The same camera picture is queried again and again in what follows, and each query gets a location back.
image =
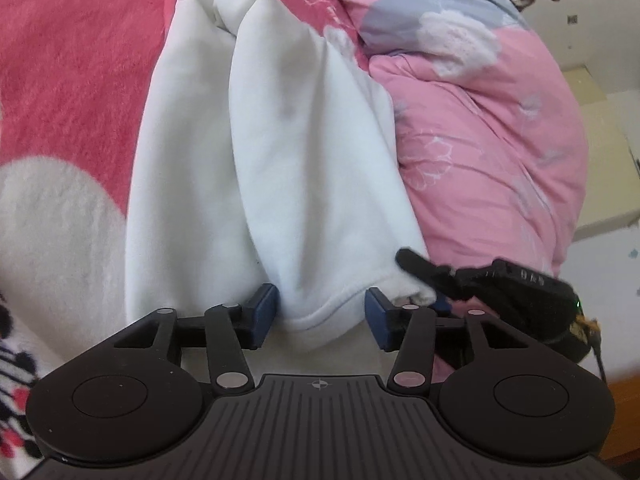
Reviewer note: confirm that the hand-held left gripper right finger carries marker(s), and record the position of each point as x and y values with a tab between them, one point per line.
376	320

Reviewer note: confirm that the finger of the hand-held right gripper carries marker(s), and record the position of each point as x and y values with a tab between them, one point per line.
425	272

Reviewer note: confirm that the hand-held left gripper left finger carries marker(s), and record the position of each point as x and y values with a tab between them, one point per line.
264	317

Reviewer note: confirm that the white sweatshirt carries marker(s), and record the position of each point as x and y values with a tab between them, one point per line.
275	160

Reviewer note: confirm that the pink grey quilt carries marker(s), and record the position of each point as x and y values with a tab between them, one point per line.
490	135

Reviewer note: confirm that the red floral blanket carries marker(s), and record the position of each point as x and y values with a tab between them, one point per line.
75	85

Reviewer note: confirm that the wooden bed frame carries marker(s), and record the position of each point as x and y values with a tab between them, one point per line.
625	420

